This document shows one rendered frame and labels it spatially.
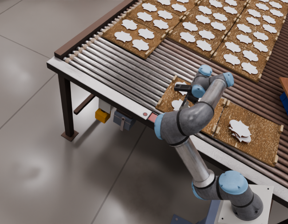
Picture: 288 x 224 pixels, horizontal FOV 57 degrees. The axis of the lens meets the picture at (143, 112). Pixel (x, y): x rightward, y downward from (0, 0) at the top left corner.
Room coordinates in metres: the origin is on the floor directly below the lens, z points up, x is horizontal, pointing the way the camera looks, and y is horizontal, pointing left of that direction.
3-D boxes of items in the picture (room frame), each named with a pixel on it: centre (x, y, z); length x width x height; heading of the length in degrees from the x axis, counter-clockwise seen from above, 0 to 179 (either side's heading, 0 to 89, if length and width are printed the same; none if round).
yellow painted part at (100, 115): (1.14, 0.29, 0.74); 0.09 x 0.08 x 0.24; 72
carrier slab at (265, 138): (1.14, -0.71, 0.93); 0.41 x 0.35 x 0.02; 76
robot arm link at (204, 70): (1.17, -0.27, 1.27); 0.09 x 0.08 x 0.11; 174
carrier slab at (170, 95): (1.24, -0.31, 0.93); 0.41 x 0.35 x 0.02; 76
